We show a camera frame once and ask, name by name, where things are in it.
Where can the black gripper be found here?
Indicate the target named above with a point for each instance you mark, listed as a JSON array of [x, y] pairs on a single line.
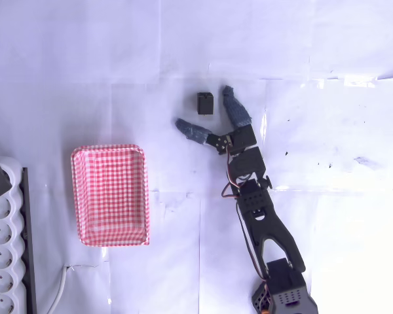
[[243, 136]]

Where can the small black cube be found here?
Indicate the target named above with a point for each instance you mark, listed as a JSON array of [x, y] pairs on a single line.
[[205, 104]]

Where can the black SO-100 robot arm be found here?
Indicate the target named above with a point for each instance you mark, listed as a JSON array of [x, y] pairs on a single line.
[[265, 225]]

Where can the red checkered tray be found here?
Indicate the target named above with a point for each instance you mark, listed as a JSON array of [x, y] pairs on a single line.
[[111, 196]]

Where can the black table edge bar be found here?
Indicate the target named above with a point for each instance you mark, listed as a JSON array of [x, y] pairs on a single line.
[[29, 245]]

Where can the white multi-socket power strip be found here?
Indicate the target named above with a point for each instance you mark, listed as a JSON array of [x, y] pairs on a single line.
[[1, 248]]

